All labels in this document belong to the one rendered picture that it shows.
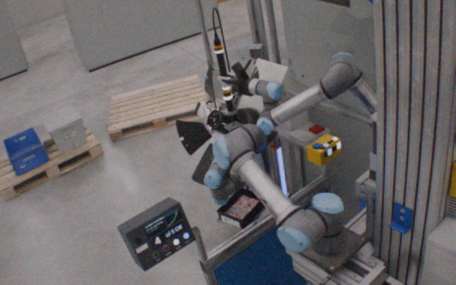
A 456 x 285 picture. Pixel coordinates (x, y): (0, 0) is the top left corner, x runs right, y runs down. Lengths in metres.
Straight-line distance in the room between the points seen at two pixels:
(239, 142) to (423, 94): 0.72
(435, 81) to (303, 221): 0.67
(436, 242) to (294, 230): 0.49
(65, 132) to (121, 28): 3.18
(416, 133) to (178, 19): 6.77
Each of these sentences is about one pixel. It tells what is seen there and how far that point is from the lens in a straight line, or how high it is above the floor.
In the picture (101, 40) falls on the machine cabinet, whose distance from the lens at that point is 7.55.
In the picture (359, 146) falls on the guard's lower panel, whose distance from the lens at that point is 2.75.
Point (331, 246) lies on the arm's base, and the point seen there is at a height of 1.08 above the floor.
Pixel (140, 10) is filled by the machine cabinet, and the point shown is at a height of 0.77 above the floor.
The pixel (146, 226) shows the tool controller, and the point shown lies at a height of 1.24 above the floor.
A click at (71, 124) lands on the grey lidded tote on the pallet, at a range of 4.80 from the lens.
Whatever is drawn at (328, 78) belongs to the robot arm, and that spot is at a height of 1.57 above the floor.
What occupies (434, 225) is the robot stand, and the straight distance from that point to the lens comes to 1.57.
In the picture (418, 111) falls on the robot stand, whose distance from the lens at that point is 1.35.
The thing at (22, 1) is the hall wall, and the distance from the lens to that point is 14.00.
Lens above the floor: 2.32
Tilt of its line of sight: 30 degrees down
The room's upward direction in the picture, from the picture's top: 11 degrees counter-clockwise
